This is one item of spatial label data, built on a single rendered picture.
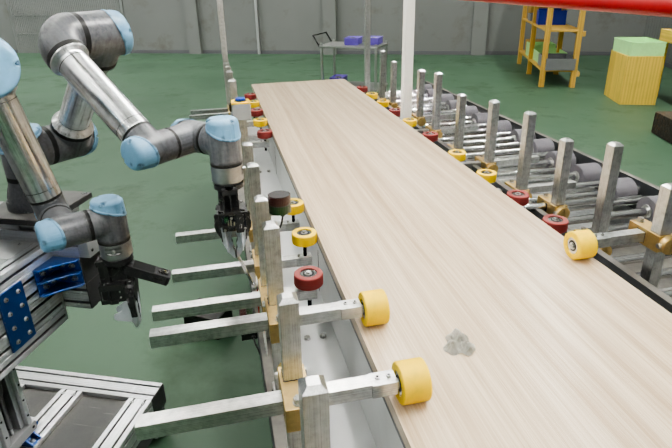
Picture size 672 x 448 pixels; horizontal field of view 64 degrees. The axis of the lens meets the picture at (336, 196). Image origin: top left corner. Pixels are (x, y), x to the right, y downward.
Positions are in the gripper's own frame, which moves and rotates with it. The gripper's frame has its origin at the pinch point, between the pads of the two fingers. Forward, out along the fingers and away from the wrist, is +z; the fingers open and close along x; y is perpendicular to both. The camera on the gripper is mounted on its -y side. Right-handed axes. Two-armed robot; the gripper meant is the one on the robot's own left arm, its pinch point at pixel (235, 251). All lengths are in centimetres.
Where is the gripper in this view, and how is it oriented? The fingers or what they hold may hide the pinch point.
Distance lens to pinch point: 139.6
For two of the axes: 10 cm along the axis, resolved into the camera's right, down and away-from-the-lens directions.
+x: 9.7, -1.0, 2.0
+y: 2.2, 3.7, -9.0
